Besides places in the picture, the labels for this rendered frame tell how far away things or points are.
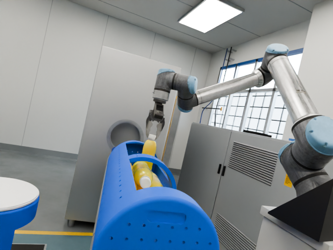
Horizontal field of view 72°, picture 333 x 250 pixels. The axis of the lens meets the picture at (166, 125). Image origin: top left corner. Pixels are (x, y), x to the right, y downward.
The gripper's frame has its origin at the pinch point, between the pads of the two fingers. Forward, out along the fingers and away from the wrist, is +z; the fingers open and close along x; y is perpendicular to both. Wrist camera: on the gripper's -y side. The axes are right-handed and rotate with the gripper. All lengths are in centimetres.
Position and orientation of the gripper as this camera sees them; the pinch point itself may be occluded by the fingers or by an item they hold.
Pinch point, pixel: (152, 136)
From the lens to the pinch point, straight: 124.6
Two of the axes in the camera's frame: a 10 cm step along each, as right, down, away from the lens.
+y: -2.1, -0.7, 9.8
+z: -2.3, 9.7, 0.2
